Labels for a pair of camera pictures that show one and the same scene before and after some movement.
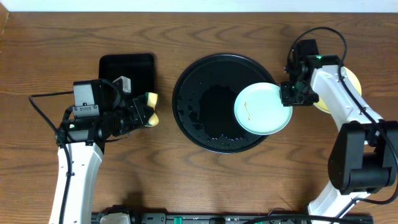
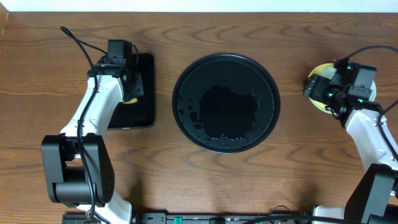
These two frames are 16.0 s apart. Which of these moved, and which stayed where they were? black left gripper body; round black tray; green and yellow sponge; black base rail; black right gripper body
Moved: green and yellow sponge; black left gripper body; black right gripper body
Stayed: black base rail; round black tray
